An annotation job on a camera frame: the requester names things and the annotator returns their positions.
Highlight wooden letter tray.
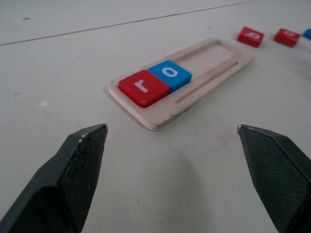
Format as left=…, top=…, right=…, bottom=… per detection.
left=107, top=36, right=255, bottom=132

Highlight blue letter tile o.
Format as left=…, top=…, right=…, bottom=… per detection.
left=147, top=59, right=193, bottom=94

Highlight red letter tile r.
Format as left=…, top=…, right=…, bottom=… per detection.
left=118, top=69, right=170, bottom=108

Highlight red letter tile b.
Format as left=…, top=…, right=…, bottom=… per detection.
left=237, top=26, right=265, bottom=49

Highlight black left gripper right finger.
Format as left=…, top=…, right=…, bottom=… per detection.
left=237, top=124, right=311, bottom=233

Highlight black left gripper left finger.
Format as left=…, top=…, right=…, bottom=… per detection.
left=0, top=123, right=109, bottom=233

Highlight red letter tile o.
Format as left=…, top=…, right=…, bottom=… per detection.
left=274, top=28, right=301, bottom=47

